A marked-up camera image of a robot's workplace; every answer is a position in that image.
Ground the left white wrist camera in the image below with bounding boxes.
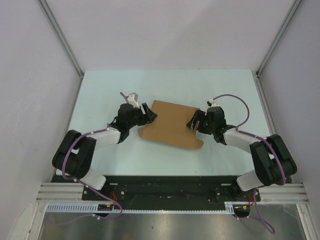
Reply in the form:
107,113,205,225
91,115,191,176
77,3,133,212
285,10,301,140
125,92,140,109

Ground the right aluminium corner post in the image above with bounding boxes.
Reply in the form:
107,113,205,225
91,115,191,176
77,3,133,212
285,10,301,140
255,0,304,77

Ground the aluminium corner post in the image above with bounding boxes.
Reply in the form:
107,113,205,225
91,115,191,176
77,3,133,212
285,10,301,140
36,0,84,80
255,0,304,77

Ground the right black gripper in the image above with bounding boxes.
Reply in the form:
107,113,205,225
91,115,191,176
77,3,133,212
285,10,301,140
187,109,216,135

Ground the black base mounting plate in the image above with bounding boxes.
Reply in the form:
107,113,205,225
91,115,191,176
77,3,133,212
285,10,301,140
51,174,293,204

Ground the right aluminium side rail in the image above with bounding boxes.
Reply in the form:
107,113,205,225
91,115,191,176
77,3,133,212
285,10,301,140
254,71,291,176

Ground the brown cardboard box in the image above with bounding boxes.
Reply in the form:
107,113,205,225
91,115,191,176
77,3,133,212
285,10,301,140
138,100,204,150

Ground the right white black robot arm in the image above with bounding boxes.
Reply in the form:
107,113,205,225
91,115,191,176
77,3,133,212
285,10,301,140
186,106,297,201

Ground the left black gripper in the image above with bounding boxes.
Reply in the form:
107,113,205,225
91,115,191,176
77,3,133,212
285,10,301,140
126,103,157,129

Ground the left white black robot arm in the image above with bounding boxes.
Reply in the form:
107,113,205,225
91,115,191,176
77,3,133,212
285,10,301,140
52,103,158,200

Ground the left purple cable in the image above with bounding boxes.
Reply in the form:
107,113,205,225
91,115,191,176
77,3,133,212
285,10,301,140
53,91,133,226

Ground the grey slotted cable duct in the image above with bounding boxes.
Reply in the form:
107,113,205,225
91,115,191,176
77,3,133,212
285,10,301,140
46,203,235,215

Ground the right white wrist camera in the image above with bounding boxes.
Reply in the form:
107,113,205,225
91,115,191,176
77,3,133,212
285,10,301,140
206,98,220,108

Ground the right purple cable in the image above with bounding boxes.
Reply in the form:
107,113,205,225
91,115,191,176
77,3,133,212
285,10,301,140
212,93,287,235

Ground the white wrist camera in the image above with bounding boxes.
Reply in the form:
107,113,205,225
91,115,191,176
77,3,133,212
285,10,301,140
206,98,220,108
125,92,140,109

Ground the left aluminium corner post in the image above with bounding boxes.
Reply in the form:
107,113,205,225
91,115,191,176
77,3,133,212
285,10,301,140
36,0,84,80

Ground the purple cable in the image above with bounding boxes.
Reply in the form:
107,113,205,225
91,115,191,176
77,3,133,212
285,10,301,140
212,93,287,235
53,91,133,226

